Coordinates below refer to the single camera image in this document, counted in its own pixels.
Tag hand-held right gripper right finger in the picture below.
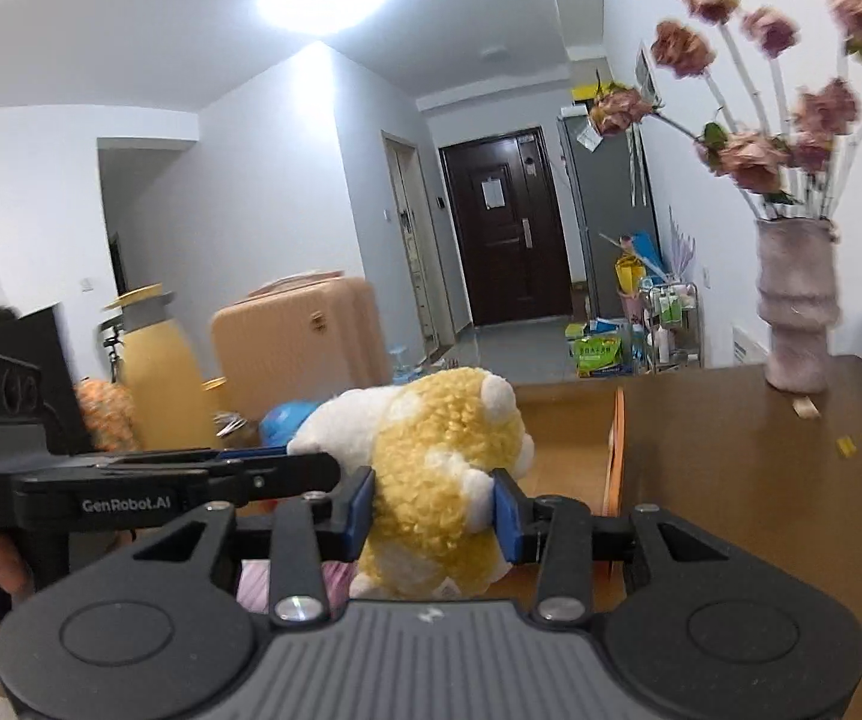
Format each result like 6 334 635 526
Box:
491 469 736 625

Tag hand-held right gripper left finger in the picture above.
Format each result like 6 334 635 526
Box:
131 467 377 627

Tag yellow white plush toy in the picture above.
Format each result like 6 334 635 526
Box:
286 367 537 602

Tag red cardboard box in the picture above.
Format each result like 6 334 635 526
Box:
510 382 628 612

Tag person's left hand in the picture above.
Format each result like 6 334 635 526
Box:
0 525 36 620

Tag blue wipes packet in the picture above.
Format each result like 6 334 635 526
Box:
258 400 325 460

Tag orange fuzzy item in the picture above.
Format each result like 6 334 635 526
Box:
73 377 139 452

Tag peach ribbed suitcase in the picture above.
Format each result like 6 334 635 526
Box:
209 270 393 437

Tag yellow thermos jug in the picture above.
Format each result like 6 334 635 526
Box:
99 283 223 452

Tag pink cloth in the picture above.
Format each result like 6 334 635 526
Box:
238 559 358 616

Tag clear water bottles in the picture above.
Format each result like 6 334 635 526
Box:
384 345 426 385

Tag green bag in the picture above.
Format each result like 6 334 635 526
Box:
573 334 622 379

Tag metal rolling cart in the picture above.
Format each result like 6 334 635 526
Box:
641 281 703 374

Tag yellow paper bag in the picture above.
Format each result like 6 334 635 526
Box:
615 255 647 299

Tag dark brown entrance door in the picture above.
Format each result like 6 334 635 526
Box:
440 127 576 328

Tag blue board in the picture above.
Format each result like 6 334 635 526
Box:
621 232 662 272

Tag purple decorative sprigs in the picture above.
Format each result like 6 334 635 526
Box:
666 208 699 280

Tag grey refrigerator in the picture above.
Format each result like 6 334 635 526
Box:
557 108 662 320

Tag pink ribbed vase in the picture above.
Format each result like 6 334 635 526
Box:
755 217 839 394

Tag dried pink rose bouquet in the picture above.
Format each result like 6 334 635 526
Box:
588 0 862 224

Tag interior door frame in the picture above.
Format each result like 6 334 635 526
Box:
381 130 441 362

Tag white wall heater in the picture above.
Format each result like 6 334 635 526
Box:
731 325 771 366

